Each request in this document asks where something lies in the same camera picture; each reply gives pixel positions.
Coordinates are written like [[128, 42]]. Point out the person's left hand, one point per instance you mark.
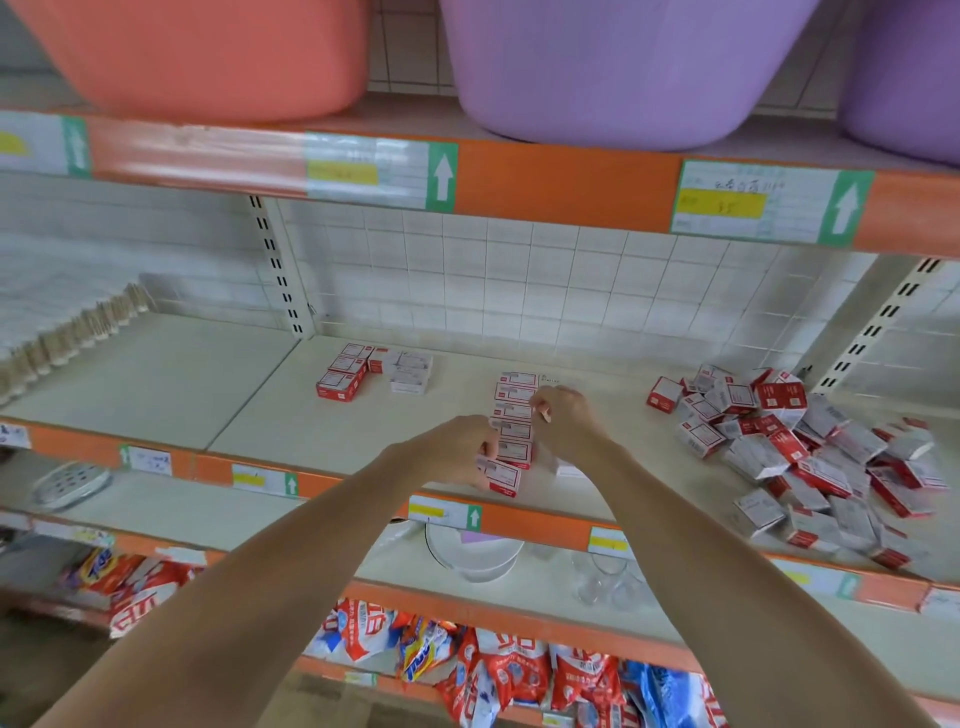
[[443, 450]]

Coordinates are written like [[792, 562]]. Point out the person's right hand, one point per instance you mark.
[[573, 428]]

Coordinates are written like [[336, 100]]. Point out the pile of red white boxes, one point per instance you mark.
[[795, 450]]

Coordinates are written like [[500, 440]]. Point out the white shelf with orange edges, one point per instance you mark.
[[165, 375]]

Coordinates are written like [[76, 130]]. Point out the person's right forearm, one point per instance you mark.
[[750, 600]]

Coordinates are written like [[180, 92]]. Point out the person's left forearm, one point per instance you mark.
[[225, 615]]

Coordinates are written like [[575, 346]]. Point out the white perforated shelf upright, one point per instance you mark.
[[282, 270], [875, 327]]

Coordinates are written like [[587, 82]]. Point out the small price label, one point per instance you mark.
[[446, 513], [611, 542], [263, 482], [147, 462], [815, 578]]

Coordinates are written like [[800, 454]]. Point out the cluster of clear glasses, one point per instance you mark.
[[612, 582]]

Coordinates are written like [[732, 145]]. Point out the pile of small colourful packets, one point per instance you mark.
[[495, 675]]

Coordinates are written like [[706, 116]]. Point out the large label with green arrow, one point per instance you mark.
[[383, 174], [45, 146], [773, 206]]

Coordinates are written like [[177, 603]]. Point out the purple plastic basin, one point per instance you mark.
[[630, 68], [908, 83]]

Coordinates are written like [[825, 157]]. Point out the row of beige bundles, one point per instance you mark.
[[68, 345]]

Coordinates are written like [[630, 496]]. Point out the white handwritten label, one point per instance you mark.
[[14, 435], [941, 603]]

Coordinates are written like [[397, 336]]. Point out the orange plastic basin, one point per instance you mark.
[[180, 53]]

